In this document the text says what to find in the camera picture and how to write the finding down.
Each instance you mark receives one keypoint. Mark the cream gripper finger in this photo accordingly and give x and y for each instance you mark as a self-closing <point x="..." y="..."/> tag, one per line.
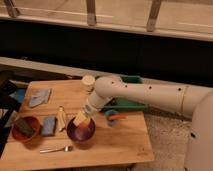
<point x="80" y="117"/>

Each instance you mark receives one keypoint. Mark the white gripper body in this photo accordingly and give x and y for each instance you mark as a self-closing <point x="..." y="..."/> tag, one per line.
<point x="95" y="102"/>

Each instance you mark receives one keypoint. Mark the orange-yellow apple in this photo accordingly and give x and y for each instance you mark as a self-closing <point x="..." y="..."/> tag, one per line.
<point x="85" y="123"/>

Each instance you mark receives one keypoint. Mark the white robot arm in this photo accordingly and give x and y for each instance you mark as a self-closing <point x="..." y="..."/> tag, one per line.
<point x="196" y="101"/>

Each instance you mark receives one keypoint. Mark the purple bowl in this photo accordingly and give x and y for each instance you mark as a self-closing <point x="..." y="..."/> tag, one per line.
<point x="81" y="134"/>

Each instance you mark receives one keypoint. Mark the orange bowl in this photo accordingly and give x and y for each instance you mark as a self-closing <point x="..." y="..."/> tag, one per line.
<point x="34" y="123"/>

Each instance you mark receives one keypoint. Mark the green plastic tray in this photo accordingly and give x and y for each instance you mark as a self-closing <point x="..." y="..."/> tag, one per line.
<point x="128" y="104"/>

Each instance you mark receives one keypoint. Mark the banana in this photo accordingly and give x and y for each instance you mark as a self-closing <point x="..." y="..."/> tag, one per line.
<point x="62" y="119"/>

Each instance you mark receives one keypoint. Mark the orange carrot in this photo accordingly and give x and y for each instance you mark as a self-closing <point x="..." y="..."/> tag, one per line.
<point x="117" y="117"/>

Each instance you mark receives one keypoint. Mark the white cup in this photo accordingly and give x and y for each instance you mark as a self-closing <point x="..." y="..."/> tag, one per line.
<point x="88" y="81"/>

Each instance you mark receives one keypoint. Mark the silver spoon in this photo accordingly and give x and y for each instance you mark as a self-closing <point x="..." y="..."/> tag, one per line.
<point x="64" y="149"/>

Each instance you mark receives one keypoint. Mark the blue sponge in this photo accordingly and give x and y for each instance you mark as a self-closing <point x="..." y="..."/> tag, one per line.
<point x="49" y="125"/>

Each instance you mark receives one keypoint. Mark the blue-grey cloth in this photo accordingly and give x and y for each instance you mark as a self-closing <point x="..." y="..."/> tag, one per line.
<point x="40" y="97"/>

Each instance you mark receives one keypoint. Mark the dark scrub sponge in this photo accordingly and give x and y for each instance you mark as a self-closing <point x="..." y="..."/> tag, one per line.
<point x="24" y="127"/>

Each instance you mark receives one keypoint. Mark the blue object at table edge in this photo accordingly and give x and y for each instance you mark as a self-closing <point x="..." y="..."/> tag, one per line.
<point x="19" y="95"/>

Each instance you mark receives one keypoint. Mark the black chair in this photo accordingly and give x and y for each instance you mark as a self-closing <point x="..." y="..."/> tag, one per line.
<point x="6" y="102"/>

